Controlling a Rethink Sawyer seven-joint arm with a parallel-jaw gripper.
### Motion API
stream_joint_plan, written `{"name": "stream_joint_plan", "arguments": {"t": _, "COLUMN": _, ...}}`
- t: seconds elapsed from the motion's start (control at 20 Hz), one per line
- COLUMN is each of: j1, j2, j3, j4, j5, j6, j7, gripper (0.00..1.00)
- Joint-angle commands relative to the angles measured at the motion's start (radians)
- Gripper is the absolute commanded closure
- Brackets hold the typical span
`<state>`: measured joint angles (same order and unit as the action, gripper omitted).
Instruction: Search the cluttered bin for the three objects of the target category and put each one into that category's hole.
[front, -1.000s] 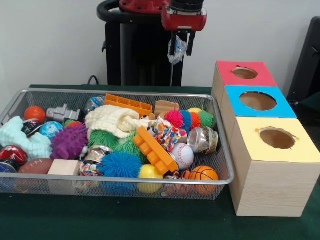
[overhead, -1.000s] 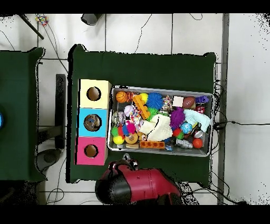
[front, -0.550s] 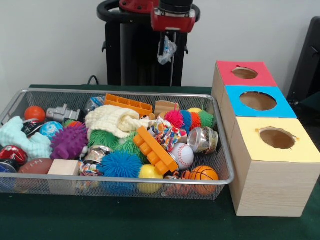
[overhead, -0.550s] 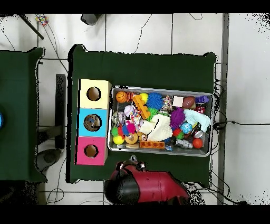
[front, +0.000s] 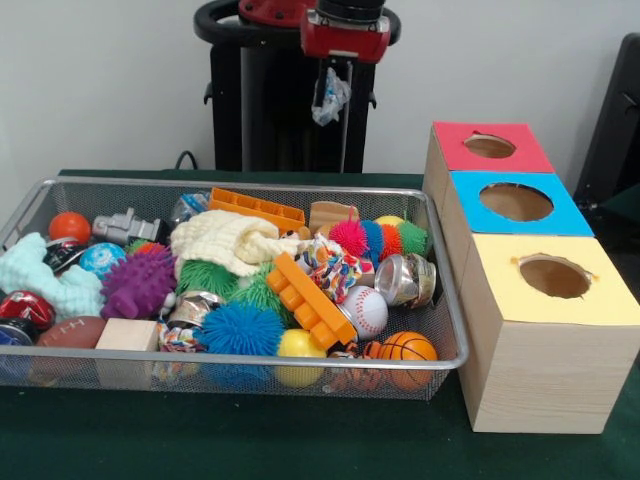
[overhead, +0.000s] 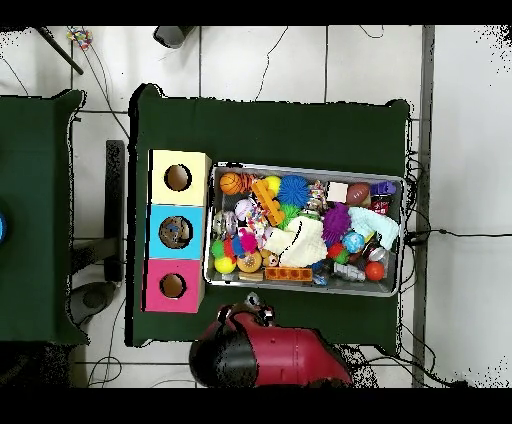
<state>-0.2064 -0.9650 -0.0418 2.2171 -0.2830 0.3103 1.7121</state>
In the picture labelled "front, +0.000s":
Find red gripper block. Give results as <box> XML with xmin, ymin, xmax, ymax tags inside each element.
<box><xmin>300</xmin><ymin>8</ymin><xmax>393</xmax><ymax>101</ymax></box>

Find long orange toy brick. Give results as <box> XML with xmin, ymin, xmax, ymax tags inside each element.
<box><xmin>208</xmin><ymin>187</ymin><xmax>306</xmax><ymax>234</ymax></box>

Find orange toy brick round studs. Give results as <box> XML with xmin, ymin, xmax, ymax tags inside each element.
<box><xmin>264</xmin><ymin>251</ymin><xmax>358</xmax><ymax>350</ymax></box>

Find wooden box three holes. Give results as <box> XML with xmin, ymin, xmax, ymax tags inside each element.
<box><xmin>425</xmin><ymin>122</ymin><xmax>640</xmax><ymax>435</ymax></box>

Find clear shallow mesh bin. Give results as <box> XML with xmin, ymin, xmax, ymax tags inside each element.
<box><xmin>0</xmin><ymin>176</ymin><xmax>469</xmax><ymax>401</ymax></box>

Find cream knitted cloth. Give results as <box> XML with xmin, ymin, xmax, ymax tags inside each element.
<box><xmin>168</xmin><ymin>209</ymin><xmax>311</xmax><ymax>278</ymax></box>

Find crushed silver can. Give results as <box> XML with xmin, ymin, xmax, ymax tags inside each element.
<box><xmin>374</xmin><ymin>253</ymin><xmax>438</xmax><ymax>309</ymax></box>

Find white baseball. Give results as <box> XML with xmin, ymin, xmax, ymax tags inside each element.
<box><xmin>340</xmin><ymin>286</ymin><xmax>389</xmax><ymax>341</ymax></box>

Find blue spiky ball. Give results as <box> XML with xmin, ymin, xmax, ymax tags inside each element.
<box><xmin>192</xmin><ymin>302</ymin><xmax>285</xmax><ymax>391</ymax></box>

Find yellow ball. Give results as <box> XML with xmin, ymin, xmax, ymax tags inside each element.
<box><xmin>274</xmin><ymin>328</ymin><xmax>326</xmax><ymax>389</ymax></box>

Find small orange basketball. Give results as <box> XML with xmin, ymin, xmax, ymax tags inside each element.
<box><xmin>377</xmin><ymin>331</ymin><xmax>438</xmax><ymax>391</ymax></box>

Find purple spiky ball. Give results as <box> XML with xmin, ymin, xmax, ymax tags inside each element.
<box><xmin>100</xmin><ymin>245</ymin><xmax>179</xmax><ymax>320</ymax></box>

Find red orange ball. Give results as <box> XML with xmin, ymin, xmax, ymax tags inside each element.
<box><xmin>48</xmin><ymin>211</ymin><xmax>93</xmax><ymax>244</ymax></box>

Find dark green table cloth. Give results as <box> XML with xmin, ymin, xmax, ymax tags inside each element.
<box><xmin>0</xmin><ymin>168</ymin><xmax>640</xmax><ymax>480</ymax></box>

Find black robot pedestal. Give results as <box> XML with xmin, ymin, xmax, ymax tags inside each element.
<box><xmin>193</xmin><ymin>0</ymin><xmax>403</xmax><ymax>173</ymax></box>

